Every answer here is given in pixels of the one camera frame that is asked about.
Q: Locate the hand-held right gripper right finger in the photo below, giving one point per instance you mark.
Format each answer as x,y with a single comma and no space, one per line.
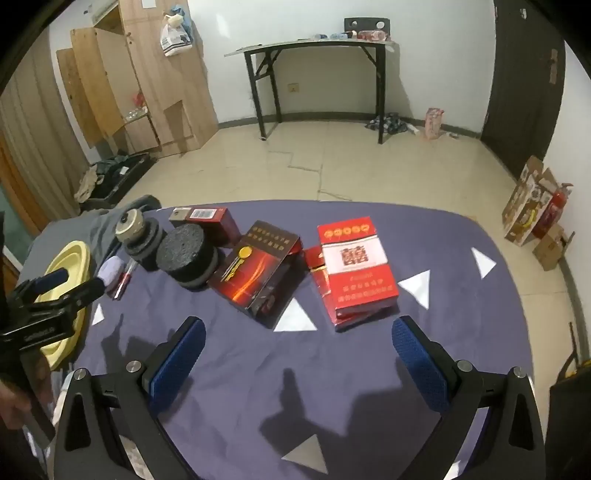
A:
420,364

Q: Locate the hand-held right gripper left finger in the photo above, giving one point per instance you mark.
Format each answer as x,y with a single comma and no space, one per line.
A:
178,360

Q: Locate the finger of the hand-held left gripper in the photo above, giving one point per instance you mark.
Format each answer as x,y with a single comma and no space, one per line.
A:
87,288
51,278

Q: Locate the pale yellow plastic basin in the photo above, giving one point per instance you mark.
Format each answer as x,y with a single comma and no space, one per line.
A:
69,258

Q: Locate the black sponge disc beige cap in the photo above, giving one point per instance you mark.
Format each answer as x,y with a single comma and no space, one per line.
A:
144,251

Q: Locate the red and white carton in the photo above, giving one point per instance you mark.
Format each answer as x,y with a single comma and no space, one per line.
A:
358,277

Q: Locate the dark box gold medal print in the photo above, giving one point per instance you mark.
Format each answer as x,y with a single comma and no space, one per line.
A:
254,272

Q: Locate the red carton silver end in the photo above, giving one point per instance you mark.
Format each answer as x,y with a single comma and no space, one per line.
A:
217,224

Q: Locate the plain red box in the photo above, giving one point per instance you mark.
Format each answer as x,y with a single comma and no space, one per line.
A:
317,265

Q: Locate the person's left hand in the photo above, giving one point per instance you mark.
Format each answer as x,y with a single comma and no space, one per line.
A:
10,406

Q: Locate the small white purple pad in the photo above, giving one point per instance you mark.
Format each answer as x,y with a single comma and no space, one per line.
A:
111,272

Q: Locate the small red tube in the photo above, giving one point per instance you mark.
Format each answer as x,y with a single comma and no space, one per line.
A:
123,281

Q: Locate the grey cloth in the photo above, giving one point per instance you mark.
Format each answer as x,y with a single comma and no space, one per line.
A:
92,226

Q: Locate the beige crumpled cloth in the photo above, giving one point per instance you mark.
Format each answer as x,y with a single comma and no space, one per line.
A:
87,182

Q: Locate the black open case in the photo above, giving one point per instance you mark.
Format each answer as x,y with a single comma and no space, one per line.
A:
120,173

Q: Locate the black bulky object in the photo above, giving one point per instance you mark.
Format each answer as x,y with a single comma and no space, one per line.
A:
570,415

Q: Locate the brown beige curtain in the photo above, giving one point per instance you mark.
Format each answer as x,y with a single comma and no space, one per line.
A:
32,115

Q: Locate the small brown cardboard box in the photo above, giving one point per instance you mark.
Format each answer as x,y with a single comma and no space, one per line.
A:
551,247

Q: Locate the colourful clutter pile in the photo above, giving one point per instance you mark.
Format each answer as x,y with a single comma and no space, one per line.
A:
136,110

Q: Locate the printed cardboard box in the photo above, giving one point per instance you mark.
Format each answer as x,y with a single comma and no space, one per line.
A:
524,203

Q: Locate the red fire extinguisher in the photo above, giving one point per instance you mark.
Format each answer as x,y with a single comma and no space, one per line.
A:
551,210

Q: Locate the wooden wardrobe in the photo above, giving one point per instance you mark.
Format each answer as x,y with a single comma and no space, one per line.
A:
152,69

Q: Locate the pink paper bag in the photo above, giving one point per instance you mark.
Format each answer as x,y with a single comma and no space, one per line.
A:
434,123

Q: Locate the dark clothes on floor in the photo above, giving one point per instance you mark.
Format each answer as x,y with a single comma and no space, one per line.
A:
390,123

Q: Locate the white plastic bag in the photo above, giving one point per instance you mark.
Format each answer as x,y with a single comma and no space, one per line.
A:
173,39

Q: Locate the dark door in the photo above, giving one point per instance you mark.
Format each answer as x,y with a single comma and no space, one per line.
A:
521,83

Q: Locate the plastic bottle red label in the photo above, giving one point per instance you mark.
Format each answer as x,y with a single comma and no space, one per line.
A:
375,35

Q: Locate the black folding table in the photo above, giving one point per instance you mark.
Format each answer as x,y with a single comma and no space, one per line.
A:
323,44

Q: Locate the black chair back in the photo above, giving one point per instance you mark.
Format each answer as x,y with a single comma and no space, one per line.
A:
364,23

